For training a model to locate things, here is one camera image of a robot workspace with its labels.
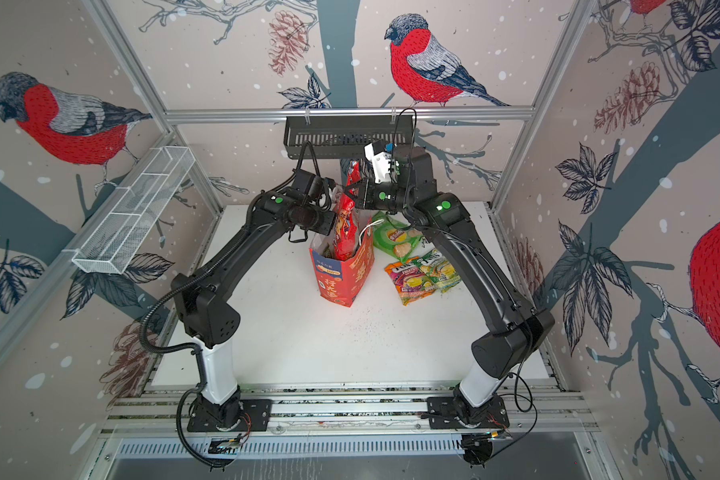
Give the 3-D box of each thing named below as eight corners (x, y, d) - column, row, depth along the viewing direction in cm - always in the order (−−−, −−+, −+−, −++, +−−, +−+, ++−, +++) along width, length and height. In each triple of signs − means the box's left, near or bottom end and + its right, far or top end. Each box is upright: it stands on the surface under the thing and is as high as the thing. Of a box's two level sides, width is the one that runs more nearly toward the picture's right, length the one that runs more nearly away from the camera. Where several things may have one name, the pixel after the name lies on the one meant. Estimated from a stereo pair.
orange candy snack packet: (405, 306, 94) (406, 301, 92) (385, 271, 103) (385, 266, 101) (435, 293, 97) (436, 288, 95) (413, 260, 106) (414, 255, 103)
